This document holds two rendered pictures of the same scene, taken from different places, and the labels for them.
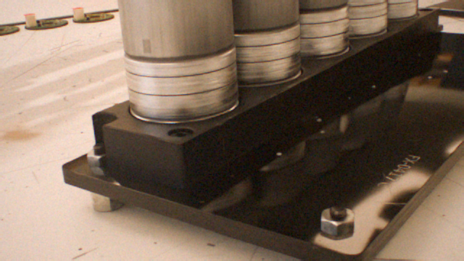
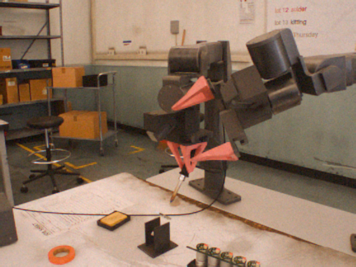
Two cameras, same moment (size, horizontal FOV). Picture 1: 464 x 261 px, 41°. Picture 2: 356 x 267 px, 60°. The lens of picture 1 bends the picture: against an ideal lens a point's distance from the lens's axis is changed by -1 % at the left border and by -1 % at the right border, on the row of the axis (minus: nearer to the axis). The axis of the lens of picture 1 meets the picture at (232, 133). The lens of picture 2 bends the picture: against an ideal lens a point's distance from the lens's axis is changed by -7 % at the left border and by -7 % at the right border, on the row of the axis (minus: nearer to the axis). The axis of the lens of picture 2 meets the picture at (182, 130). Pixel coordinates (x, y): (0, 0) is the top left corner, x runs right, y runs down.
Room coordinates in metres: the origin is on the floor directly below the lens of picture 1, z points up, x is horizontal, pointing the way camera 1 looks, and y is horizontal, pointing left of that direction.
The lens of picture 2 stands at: (0.28, 0.52, 1.19)
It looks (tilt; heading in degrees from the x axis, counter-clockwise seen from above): 14 degrees down; 268
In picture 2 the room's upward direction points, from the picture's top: straight up
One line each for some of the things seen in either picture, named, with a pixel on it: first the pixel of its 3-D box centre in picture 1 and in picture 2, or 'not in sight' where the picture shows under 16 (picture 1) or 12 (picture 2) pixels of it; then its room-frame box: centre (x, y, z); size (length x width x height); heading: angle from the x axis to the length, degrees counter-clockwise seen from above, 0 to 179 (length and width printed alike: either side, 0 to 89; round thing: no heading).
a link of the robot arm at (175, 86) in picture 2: not in sight; (182, 80); (0.26, -0.18, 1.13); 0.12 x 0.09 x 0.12; 68
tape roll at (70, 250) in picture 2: not in sight; (61, 254); (0.53, -0.11, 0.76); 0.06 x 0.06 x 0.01
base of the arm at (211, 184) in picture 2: not in sight; (213, 180); (0.15, -0.47, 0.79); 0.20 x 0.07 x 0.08; 120
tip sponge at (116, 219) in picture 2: not in sight; (114, 220); (0.44, -0.27, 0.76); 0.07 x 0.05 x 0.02; 55
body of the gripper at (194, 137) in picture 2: not in sight; (187, 121); (0.25, -0.22, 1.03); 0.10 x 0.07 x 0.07; 131
